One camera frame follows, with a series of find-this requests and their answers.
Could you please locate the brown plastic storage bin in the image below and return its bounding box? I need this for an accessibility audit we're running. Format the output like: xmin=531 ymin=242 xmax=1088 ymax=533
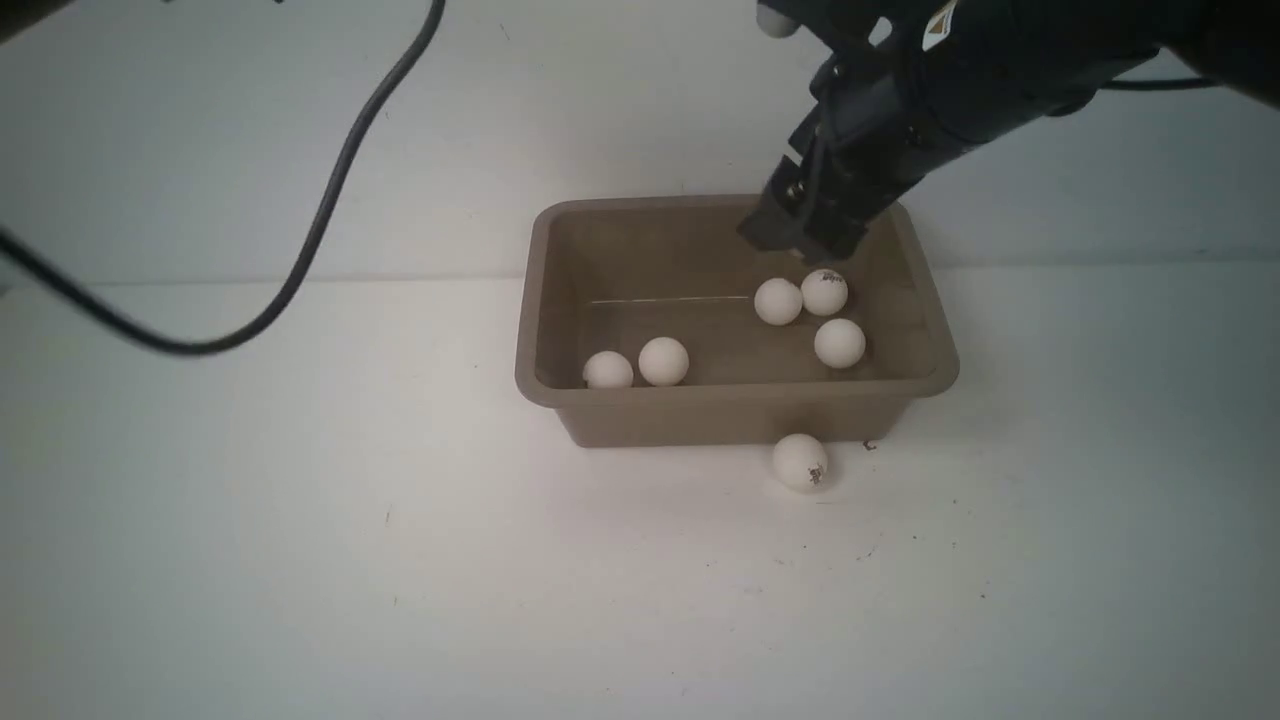
xmin=515 ymin=195 xmax=959 ymax=448

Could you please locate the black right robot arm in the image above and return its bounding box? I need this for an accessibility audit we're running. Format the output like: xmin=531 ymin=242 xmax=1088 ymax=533
xmin=739 ymin=1 xmax=1277 ymax=264

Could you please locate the white ping-pong ball with logo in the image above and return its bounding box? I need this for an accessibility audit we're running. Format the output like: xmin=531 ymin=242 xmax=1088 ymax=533
xmin=771 ymin=433 xmax=829 ymax=493

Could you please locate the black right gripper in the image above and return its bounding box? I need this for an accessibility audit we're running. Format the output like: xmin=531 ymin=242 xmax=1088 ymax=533
xmin=737 ymin=29 xmax=1011 ymax=265

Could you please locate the black left camera cable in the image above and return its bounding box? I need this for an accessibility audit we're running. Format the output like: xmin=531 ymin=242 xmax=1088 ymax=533
xmin=0 ymin=0 xmax=448 ymax=357

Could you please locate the white ping-pong ball corner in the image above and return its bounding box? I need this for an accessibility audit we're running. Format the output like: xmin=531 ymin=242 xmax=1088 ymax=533
xmin=800 ymin=269 xmax=850 ymax=316

